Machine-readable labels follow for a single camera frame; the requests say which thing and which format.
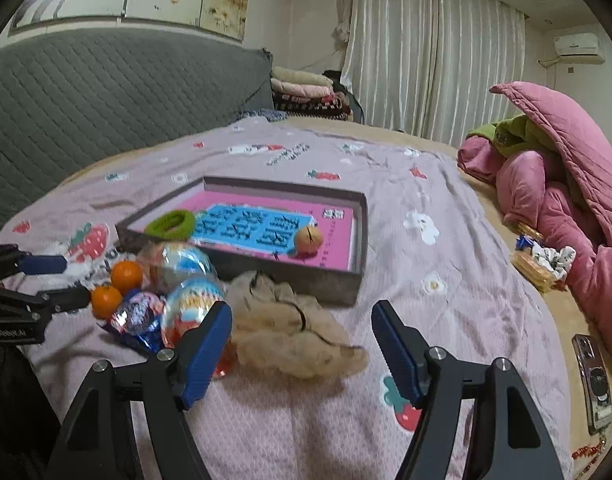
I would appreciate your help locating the dark cloth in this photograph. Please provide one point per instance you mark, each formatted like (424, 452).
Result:
(342, 82)

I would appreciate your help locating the walnut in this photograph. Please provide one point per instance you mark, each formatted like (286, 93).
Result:
(308, 241)

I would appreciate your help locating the blue wrapped candy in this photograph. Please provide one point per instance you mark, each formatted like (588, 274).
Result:
(136, 316)

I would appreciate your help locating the pink printed bedsheet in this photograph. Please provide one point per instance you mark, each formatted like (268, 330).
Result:
(435, 310)

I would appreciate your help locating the orange tangerine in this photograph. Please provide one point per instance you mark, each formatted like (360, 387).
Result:
(106, 302)
(126, 276)

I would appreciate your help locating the grey cardboard box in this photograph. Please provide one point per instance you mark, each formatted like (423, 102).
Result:
(286, 280)

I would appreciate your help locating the small blue candy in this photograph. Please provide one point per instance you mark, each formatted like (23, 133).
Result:
(524, 243)

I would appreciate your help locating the silver remote control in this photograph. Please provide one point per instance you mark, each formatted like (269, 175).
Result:
(593, 385)

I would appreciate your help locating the beige organza pouch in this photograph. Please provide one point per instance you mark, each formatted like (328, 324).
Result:
(286, 335)

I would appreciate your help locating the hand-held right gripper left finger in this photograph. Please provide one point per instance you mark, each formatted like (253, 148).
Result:
(208, 355)

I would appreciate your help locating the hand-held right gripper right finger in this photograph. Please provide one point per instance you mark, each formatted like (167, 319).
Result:
(398, 350)

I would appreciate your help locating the large cracker packet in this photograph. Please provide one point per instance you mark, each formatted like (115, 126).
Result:
(530, 266)

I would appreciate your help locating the green cloth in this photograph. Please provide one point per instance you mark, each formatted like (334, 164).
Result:
(515, 135)

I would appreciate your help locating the pink folded blanket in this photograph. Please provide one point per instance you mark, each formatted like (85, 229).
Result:
(301, 92)

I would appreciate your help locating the pink quilt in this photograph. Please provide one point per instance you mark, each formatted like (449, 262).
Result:
(560, 210)

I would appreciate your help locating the checkered folded blanket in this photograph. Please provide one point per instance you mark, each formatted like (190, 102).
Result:
(311, 107)

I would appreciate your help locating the blue knitted cloth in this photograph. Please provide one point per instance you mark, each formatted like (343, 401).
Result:
(266, 115)

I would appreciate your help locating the red egg toy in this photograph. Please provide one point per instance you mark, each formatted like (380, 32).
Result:
(181, 260)
(188, 305)

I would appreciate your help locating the white curtain tassel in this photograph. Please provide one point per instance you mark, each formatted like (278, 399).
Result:
(341, 31)

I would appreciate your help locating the white floral scrunchie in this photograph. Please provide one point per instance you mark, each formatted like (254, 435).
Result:
(558, 257)

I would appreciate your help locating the beige folded blanket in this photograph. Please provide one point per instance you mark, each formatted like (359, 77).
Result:
(296, 76)

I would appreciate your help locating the pink book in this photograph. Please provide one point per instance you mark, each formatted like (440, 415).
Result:
(336, 245)

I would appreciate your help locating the green hair scrunchie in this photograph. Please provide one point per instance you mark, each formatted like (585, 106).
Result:
(156, 225)

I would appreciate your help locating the white air conditioner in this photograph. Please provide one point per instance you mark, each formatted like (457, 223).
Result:
(578, 47)

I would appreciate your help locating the grey quilted headboard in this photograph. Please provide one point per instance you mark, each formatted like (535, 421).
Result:
(86, 110)

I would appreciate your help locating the white curtains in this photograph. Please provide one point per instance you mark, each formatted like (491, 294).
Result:
(425, 60)

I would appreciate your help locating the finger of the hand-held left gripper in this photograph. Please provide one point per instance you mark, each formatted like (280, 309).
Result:
(46, 264)
(61, 300)

